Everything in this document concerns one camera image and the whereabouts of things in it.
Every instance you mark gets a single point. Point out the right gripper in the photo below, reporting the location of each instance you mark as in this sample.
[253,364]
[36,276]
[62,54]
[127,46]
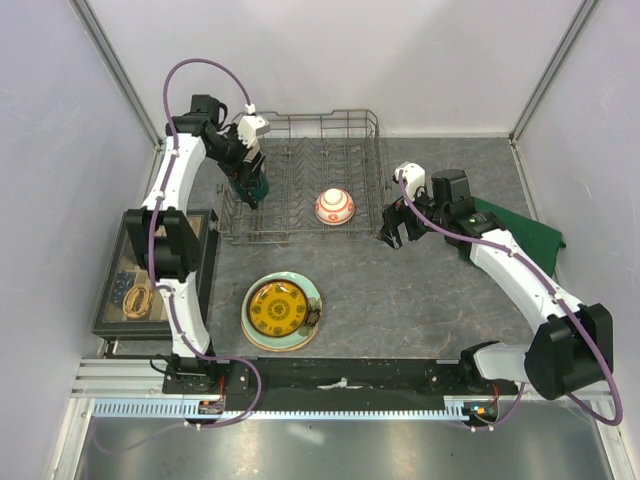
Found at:
[398,212]

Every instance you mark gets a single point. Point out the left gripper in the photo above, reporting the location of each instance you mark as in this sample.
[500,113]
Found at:
[238,170]

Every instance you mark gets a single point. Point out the dark green mug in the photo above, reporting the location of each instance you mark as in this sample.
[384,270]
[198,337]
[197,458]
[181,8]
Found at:
[252,190]

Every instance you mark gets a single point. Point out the white red patterned bowl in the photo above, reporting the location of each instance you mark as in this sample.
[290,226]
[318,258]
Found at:
[334,207]

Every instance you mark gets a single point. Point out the mint green flower plate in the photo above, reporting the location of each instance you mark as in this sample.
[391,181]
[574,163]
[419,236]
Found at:
[315,301]

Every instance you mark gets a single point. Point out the yellow black patterned plate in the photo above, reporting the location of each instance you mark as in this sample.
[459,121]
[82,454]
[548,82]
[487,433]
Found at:
[277,308]

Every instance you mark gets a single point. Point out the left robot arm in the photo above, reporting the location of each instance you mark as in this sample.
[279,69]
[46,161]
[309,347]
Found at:
[164,243]

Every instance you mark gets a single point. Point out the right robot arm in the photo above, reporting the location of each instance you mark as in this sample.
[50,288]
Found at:
[572,345]

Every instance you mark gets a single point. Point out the green folded cloth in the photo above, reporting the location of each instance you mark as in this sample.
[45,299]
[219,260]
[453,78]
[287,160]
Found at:
[539,241]

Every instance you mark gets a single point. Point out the black framed compartment box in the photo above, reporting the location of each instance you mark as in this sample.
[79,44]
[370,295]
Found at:
[129,309]

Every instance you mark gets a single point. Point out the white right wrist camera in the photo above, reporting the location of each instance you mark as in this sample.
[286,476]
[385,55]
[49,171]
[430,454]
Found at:
[412,178]

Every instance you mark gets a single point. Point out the grey wire dish rack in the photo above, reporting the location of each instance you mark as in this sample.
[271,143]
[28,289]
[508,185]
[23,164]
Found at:
[305,155]

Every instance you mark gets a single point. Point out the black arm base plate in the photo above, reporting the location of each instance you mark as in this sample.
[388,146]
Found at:
[340,385]

